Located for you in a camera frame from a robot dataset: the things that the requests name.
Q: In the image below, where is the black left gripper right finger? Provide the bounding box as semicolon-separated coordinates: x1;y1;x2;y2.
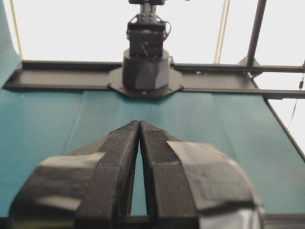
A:
139;120;264;229

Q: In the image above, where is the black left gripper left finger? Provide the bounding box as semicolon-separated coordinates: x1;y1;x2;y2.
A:
9;121;139;229

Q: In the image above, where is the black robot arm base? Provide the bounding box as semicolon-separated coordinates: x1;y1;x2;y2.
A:
108;0;183;100

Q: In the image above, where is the black metal frame rail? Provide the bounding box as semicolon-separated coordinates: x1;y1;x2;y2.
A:
4;0;305;100

